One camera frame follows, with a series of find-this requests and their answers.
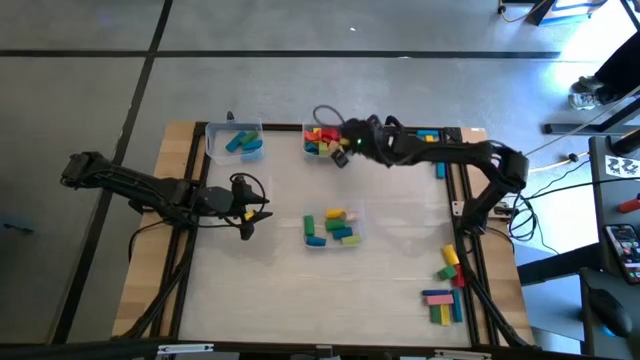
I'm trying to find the clear plastic bin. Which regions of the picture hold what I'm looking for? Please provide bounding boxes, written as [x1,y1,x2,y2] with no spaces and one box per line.
[301,122,351,164]
[301,201,369,254]
[204,119,265,166]

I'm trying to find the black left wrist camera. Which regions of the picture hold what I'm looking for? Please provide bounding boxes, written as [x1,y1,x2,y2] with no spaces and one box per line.
[230,174,251,199]

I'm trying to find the grey floor stand bar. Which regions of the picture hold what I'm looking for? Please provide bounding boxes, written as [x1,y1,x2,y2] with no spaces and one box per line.
[543,94,640,137]

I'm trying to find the black left wrist camera cable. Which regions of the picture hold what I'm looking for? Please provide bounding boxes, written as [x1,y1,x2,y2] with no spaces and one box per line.
[222,172,267,229]

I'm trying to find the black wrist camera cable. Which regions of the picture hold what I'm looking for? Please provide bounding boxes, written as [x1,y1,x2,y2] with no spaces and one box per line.
[222,172,267,229]
[312,104,351,131]

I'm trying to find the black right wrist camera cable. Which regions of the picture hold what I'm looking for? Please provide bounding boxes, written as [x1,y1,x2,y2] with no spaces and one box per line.
[312,104,351,131]

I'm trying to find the smartphone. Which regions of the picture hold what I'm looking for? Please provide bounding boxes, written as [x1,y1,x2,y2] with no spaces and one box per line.
[603,223,640,286]

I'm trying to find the black cable bundle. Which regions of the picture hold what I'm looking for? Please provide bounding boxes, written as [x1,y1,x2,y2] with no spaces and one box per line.
[499,189,561,256]

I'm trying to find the person's leg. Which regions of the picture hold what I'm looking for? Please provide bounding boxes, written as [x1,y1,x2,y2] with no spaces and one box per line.
[593,30,640,105]

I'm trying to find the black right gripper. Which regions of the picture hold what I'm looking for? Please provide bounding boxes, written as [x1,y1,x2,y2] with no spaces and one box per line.
[332,117,397,169]

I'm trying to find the black computer mouse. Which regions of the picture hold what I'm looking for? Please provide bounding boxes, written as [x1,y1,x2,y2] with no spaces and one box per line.
[587,287,635,339]

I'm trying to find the black aluminium table frame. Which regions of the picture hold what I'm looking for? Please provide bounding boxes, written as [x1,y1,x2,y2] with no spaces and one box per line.
[149,119,539,351]

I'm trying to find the printed black-white marker sheet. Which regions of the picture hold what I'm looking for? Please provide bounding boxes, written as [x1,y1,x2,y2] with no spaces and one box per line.
[604,154,640,177]

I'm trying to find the black desk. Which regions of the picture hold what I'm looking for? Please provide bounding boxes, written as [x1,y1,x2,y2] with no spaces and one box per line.
[579,134,640,360]

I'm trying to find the blue box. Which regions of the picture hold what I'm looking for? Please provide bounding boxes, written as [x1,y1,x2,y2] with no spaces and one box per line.
[529,0,610,27]

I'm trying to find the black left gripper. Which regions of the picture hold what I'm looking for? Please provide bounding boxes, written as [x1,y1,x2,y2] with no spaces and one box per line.
[197,185,274,240]

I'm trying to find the silver metal bracket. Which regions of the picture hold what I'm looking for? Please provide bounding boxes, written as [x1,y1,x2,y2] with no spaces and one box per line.
[157,342,215,356]
[433,348,494,360]

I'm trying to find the person's shoe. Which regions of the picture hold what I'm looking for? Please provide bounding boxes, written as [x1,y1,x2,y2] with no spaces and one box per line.
[568,74,609,111]

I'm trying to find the long blue wooden cylinder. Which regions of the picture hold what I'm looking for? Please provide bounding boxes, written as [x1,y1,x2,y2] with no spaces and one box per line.
[224,130,248,154]

